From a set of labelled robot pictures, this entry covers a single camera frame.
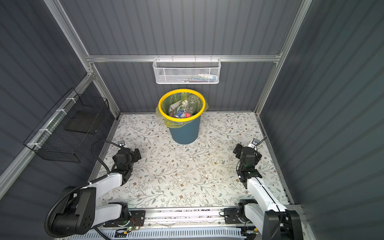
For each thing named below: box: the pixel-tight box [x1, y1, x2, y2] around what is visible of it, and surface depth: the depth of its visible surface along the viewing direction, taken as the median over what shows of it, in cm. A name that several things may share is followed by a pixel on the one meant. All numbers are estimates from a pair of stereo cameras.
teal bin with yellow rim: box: [158, 88, 206, 145], surface depth 93 cm
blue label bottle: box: [175, 110, 185, 119], surface depth 89 cm
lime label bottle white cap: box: [168, 100, 188, 113], surface depth 93 cm
